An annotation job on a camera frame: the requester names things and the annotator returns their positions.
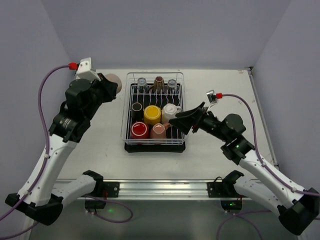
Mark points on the red mug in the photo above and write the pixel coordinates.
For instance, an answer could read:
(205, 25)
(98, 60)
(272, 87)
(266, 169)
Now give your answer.
(139, 130)

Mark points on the pink floral mug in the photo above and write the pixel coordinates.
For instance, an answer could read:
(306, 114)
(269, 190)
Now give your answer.
(159, 131)

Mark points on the white wire dish rack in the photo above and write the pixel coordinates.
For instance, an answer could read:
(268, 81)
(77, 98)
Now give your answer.
(150, 76)

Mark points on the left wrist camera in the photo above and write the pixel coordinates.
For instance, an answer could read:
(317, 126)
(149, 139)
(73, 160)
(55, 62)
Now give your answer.
(86, 70)

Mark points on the light pink mug dark interior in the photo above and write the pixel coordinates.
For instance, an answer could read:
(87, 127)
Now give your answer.
(114, 79)

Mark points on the white faceted mug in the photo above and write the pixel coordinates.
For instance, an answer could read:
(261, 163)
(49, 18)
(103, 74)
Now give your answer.
(169, 112)

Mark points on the left clear drinking glass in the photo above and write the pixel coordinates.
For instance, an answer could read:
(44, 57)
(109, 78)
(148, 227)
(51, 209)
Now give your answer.
(142, 86)

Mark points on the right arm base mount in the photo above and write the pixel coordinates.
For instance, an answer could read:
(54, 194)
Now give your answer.
(230, 201)

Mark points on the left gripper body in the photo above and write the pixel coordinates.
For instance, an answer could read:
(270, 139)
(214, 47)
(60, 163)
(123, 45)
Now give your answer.
(105, 87)

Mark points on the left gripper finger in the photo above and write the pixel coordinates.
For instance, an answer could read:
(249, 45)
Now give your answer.
(109, 91)
(101, 77)

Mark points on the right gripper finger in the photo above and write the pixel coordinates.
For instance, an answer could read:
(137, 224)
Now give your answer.
(186, 123)
(192, 112)

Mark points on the yellow mug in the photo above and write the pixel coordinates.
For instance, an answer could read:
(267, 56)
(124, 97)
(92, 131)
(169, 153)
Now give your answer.
(152, 115)

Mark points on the aluminium mounting rail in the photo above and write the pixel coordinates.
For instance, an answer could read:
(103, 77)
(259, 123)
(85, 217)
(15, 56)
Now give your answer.
(160, 190)

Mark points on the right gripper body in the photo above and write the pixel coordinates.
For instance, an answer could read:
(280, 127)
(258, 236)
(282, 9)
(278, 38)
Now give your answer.
(198, 120)

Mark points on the black tumbler cup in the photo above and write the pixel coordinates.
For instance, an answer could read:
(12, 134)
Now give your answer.
(137, 112)

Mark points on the right clear drinking glass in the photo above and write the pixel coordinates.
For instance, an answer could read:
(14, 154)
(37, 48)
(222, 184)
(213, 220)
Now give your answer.
(172, 87)

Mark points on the black drip tray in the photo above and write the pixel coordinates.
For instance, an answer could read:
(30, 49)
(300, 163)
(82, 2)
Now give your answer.
(175, 141)

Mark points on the brown striped mug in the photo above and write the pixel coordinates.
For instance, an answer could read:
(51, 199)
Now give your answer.
(158, 85)

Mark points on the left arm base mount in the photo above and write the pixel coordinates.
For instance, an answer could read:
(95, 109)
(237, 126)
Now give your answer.
(108, 189)

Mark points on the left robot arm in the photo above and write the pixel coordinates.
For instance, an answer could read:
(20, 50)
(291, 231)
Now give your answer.
(38, 199)

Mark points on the clear drinking glass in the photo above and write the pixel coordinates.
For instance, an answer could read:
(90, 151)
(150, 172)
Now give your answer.
(172, 87)
(142, 86)

